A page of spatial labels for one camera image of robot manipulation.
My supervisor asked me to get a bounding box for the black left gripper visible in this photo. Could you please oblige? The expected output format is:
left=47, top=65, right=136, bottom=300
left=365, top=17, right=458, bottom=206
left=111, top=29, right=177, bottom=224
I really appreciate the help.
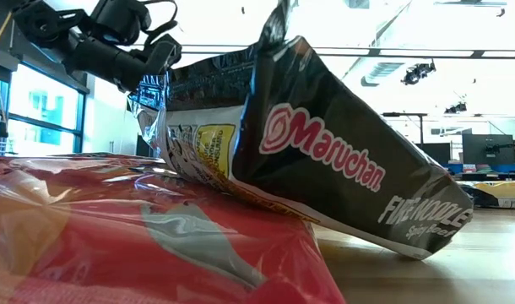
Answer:
left=124, top=35, right=182, bottom=92

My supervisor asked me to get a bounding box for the red Maruchan noodle pack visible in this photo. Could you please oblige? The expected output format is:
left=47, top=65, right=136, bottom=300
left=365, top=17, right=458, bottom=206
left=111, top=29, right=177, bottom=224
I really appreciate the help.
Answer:
left=0, top=152, right=347, bottom=304

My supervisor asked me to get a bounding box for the black fire noodle pack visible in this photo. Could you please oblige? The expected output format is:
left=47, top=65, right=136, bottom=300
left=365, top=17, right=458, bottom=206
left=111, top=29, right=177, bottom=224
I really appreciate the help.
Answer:
left=128, top=0, right=474, bottom=261

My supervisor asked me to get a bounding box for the yellow Maruchan noodle pack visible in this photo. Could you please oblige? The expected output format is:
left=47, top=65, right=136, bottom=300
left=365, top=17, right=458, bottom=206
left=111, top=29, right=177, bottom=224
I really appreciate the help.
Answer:
left=458, top=180, right=515, bottom=210

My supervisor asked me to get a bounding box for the large dark-framed window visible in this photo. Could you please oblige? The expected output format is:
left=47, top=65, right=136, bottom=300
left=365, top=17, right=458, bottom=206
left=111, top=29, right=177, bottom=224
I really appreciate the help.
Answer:
left=0, top=62, right=88, bottom=155

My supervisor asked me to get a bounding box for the ceiling vent grille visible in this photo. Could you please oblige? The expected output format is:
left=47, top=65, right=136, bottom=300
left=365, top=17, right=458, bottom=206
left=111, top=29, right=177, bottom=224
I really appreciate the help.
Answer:
left=360, top=62, right=406, bottom=88

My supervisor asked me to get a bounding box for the large black ceiling rig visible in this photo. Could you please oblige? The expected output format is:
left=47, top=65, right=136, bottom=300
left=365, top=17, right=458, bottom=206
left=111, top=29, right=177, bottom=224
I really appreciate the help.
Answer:
left=400, top=61, right=436, bottom=87

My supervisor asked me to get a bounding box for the black T-shaped stand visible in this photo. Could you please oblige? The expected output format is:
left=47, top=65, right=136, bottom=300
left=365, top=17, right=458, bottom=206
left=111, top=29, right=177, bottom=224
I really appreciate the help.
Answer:
left=382, top=111, right=430, bottom=145

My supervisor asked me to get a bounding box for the black monitor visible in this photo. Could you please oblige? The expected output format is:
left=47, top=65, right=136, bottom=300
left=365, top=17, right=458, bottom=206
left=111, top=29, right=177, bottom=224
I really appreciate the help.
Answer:
left=413, top=142, right=452, bottom=166
left=462, top=133, right=515, bottom=166

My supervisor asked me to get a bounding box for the small black ceiling rig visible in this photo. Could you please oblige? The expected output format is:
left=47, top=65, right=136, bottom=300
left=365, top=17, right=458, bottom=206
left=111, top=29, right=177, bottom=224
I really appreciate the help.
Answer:
left=444, top=100, right=469, bottom=115

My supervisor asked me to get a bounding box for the blue storage crate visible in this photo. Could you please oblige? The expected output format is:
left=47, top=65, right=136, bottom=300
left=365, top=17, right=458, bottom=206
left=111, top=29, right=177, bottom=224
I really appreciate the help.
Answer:
left=445, top=162, right=515, bottom=175

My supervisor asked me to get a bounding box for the long ceiling light rail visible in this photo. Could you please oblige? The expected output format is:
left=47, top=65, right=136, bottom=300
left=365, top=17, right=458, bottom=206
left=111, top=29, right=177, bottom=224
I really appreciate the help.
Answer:
left=128, top=41, right=515, bottom=60

